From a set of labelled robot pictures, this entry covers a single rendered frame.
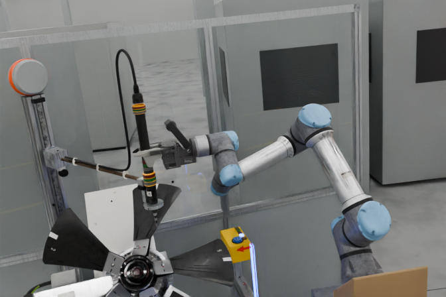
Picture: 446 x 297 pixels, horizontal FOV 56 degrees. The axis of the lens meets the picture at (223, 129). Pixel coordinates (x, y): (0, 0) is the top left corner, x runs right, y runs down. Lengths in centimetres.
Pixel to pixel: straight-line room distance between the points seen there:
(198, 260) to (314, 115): 69
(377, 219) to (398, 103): 346
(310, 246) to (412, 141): 264
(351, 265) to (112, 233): 97
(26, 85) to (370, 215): 146
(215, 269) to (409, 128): 371
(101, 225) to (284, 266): 125
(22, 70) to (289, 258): 180
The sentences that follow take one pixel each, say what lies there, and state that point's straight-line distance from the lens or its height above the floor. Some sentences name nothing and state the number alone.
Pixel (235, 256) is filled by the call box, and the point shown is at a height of 102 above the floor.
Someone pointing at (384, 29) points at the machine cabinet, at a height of 177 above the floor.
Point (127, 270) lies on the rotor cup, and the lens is 158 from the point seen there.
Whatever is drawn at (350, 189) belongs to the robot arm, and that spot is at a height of 144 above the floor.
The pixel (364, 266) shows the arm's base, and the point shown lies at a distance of 158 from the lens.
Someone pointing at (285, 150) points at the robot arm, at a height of 153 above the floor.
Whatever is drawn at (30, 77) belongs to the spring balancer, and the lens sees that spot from 198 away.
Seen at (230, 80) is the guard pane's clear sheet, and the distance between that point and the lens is 222.
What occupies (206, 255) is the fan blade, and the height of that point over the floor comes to 118.
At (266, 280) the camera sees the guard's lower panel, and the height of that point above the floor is 49.
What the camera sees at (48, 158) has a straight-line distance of 198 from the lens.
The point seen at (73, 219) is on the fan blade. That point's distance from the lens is 164.
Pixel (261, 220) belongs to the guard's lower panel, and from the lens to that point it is 250.
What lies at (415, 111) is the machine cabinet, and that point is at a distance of 499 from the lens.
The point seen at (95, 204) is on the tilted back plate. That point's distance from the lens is 194.
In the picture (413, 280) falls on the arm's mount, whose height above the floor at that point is 116.
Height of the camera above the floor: 205
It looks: 15 degrees down
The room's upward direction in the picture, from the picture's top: 6 degrees counter-clockwise
